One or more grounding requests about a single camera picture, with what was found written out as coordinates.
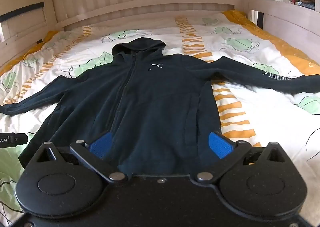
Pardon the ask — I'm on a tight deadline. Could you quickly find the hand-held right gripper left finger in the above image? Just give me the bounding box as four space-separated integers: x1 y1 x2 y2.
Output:
36 131 126 184

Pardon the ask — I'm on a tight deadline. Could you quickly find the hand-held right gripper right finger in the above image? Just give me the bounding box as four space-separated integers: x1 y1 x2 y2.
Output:
196 131 287 183

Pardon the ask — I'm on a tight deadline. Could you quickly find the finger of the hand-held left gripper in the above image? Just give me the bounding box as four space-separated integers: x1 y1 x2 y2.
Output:
0 133 28 149

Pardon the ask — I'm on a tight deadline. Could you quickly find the dark navy zip hoodie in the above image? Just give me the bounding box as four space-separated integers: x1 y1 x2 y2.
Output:
0 37 320 178

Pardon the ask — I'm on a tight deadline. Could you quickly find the white leaf-print duvet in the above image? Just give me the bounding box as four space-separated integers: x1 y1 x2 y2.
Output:
0 12 320 220

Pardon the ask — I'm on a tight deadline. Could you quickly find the yellow bed sheet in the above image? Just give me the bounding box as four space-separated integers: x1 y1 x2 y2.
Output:
0 10 320 77

